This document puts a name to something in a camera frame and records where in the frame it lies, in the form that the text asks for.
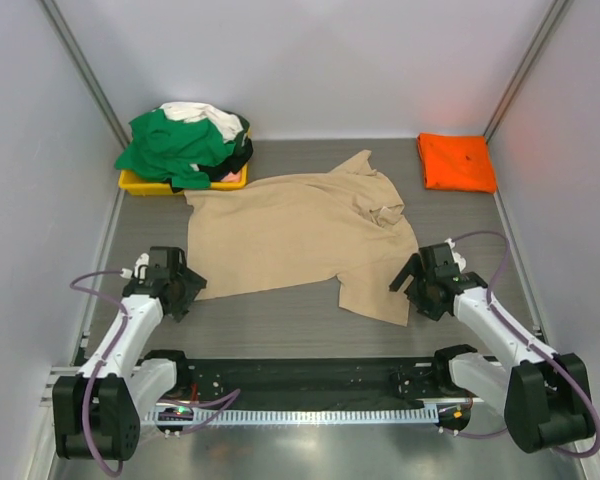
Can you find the yellow plastic bin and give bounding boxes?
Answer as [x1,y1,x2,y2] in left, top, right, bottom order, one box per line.
[118,163,248,196]

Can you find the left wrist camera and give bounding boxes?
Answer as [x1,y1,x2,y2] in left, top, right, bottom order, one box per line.
[120,253,149,280]

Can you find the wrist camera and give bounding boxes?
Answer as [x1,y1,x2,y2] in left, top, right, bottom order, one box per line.
[445,238,467,272]
[120,253,149,280]

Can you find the black t shirt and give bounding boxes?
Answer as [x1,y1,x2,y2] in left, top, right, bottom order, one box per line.
[163,138,253,192]

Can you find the green t shirt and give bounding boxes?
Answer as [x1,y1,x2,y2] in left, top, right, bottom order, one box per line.
[115,108,244,190]

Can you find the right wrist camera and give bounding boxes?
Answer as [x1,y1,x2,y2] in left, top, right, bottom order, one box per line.
[445,238,467,272]

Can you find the beige t shirt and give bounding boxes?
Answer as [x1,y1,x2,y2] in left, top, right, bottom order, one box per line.
[185,150,418,326]

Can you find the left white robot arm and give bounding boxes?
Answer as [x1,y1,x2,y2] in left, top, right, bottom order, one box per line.
[51,246,207,462]

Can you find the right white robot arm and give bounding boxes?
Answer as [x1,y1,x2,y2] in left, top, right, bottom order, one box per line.
[389,239,600,454]

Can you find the left aluminium frame post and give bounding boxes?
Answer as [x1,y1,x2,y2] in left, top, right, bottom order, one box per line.
[38,0,129,147]

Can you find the pink garment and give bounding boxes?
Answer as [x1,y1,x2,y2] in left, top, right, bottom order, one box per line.
[221,171,242,183]

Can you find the right aluminium frame post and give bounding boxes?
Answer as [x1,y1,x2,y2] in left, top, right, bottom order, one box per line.
[483,0,574,143]

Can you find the white t shirt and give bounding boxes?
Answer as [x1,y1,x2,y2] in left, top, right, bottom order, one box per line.
[160,102,248,143]

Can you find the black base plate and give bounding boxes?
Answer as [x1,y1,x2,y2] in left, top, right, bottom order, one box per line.
[133,355,491,412]

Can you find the aluminium frame post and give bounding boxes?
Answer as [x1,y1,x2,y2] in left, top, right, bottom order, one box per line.
[483,0,574,143]
[38,0,129,147]

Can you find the slotted cable duct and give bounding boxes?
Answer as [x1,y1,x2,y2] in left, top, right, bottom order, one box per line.
[142,405,439,427]

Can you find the folded orange t shirt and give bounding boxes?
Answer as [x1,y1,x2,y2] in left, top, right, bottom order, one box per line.
[417,133,497,194]

